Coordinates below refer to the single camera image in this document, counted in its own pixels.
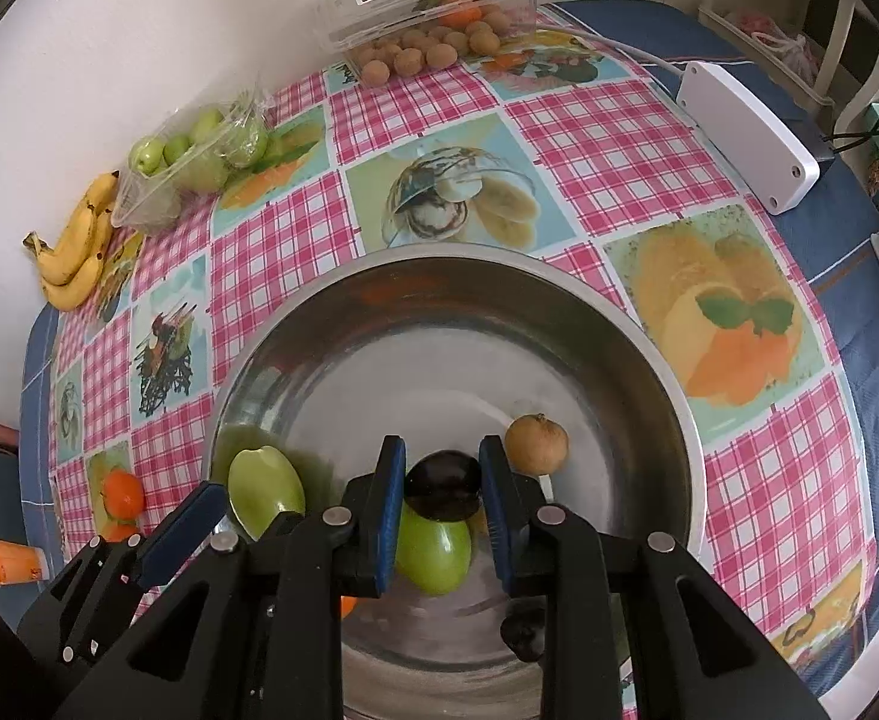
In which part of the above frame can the orange plastic cup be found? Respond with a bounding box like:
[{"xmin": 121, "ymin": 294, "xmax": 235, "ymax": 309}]
[{"xmin": 0, "ymin": 535, "xmax": 49, "ymax": 584}]

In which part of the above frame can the white rack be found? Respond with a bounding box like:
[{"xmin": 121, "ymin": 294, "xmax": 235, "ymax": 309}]
[{"xmin": 698, "ymin": 0, "xmax": 879, "ymax": 136}]

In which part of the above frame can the small green jujube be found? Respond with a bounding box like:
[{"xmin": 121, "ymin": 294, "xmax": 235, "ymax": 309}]
[{"xmin": 227, "ymin": 445, "xmax": 307, "ymax": 541}]

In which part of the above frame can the plastic bag of green jujubes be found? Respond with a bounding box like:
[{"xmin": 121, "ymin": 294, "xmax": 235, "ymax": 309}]
[{"xmin": 111, "ymin": 90, "xmax": 275, "ymax": 235}]

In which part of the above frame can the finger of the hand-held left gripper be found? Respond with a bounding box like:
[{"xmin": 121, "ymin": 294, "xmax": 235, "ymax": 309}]
[{"xmin": 139, "ymin": 484, "xmax": 226, "ymax": 587}]

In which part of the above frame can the white power adapter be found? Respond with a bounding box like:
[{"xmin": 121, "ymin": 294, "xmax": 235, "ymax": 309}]
[{"xmin": 675, "ymin": 60, "xmax": 821, "ymax": 215}]

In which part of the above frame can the pink checkered printed tablecloth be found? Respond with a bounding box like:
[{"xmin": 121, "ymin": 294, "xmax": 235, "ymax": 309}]
[{"xmin": 49, "ymin": 4, "xmax": 879, "ymax": 698}]

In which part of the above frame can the large green jujube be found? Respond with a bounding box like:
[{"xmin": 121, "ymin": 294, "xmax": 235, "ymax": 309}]
[{"xmin": 394, "ymin": 502, "xmax": 474, "ymax": 595}]

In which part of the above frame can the large orange mandarin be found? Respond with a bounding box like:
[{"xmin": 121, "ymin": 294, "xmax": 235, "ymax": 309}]
[{"xmin": 101, "ymin": 469, "xmax": 145, "ymax": 522}]

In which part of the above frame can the black cable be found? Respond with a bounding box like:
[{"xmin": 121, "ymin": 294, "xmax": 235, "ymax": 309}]
[{"xmin": 821, "ymin": 52, "xmax": 879, "ymax": 147}]

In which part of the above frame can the yellow banana bunch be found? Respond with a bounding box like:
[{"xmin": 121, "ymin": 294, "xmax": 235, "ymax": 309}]
[{"xmin": 23, "ymin": 171, "xmax": 121, "ymax": 312}]

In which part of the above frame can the pile of boxed longans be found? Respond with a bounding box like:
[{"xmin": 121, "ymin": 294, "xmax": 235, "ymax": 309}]
[{"xmin": 353, "ymin": 4, "xmax": 519, "ymax": 87}]

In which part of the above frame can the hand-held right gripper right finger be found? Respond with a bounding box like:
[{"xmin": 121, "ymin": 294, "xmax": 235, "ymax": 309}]
[{"xmin": 478, "ymin": 435, "xmax": 830, "ymax": 720}]

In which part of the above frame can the white cable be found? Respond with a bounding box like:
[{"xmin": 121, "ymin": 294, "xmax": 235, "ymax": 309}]
[{"xmin": 536, "ymin": 22, "xmax": 688, "ymax": 76}]

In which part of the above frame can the blue table cover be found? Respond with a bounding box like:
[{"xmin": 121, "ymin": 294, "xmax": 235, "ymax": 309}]
[{"xmin": 19, "ymin": 0, "xmax": 879, "ymax": 698}]

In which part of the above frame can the round metal bowl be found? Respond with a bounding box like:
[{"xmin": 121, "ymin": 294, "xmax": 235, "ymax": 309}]
[{"xmin": 203, "ymin": 244, "xmax": 706, "ymax": 720}]

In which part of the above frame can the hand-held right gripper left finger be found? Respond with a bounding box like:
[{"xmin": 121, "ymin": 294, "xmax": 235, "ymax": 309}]
[{"xmin": 53, "ymin": 435, "xmax": 408, "ymax": 720}]

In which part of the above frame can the pink plastic bag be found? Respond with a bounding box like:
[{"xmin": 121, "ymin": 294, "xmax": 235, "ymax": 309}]
[{"xmin": 739, "ymin": 11, "xmax": 815, "ymax": 83}]

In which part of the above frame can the dark purple plum with stem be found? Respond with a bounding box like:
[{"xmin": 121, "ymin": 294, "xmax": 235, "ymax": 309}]
[{"xmin": 405, "ymin": 450, "xmax": 483, "ymax": 523}]

